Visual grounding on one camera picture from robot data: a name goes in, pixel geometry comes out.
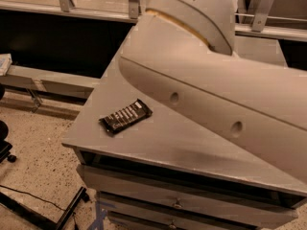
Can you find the black snack bar wrapper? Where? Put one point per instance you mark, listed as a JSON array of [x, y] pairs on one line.
[[126, 117]]

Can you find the grey metal bench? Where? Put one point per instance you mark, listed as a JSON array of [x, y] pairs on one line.
[[57, 86]]

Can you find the black office chair base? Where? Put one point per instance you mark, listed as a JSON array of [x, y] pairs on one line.
[[5, 147]]

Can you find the grey drawer cabinet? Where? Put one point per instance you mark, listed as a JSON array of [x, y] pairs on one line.
[[167, 172]]

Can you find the metal railing frame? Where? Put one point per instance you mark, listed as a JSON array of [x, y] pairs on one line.
[[278, 19]]

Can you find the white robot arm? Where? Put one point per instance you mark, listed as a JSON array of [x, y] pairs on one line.
[[181, 53]]

